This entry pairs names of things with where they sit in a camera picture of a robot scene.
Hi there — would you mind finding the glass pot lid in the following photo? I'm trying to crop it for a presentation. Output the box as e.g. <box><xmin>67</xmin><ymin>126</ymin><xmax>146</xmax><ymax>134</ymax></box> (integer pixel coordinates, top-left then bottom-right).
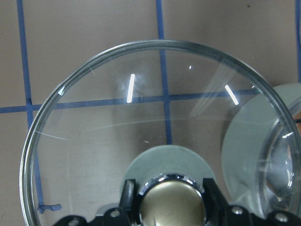
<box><xmin>20</xmin><ymin>40</ymin><xmax>301</xmax><ymax>226</ymax></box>

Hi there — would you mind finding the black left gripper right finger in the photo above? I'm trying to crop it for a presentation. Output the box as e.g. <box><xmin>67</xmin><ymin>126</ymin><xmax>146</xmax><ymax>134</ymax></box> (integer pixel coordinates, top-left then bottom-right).
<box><xmin>203</xmin><ymin>178</ymin><xmax>301</xmax><ymax>226</ymax></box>

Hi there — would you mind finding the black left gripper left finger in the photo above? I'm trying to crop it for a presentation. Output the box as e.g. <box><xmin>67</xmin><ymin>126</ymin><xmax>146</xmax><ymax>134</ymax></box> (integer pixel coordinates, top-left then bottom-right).
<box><xmin>54</xmin><ymin>179</ymin><xmax>136</xmax><ymax>226</ymax></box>

